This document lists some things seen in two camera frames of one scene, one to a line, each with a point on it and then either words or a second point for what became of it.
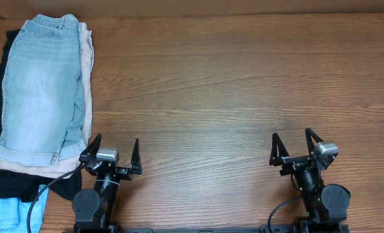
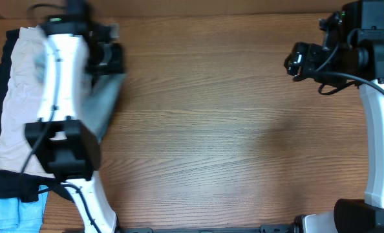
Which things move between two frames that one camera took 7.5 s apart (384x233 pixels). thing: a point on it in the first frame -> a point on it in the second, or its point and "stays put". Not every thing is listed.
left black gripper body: [123, 173] -> [103, 60]
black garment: [0, 183] stays put
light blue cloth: [10, 214] stays put
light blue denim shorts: [42, 117] -> [97, 101]
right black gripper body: [293, 164] -> [313, 60]
